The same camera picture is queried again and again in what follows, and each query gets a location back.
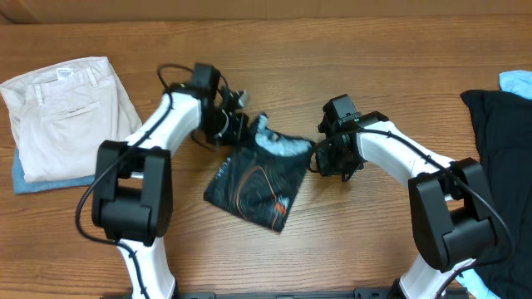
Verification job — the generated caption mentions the light blue garment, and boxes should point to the light blue garment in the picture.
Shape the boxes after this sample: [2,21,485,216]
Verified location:
[499,70,532,100]

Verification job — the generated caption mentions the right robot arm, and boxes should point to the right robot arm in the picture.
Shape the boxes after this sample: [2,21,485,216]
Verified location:
[313,95,504,298]

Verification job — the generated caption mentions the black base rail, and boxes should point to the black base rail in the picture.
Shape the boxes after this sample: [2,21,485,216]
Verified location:
[177,287,392,299]

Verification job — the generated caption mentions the black printed cycling jersey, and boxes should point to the black printed cycling jersey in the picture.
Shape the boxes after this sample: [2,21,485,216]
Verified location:
[204,113,314,233]

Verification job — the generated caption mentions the folded beige trousers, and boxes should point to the folded beige trousers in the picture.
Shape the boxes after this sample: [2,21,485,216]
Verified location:
[1,56,142,183]

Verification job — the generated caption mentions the folded blue denim garment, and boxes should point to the folded blue denim garment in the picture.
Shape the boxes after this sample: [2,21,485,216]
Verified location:
[12,148,94,195]

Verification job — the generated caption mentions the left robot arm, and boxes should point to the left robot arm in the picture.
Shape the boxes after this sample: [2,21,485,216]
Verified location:
[80,63,249,298]

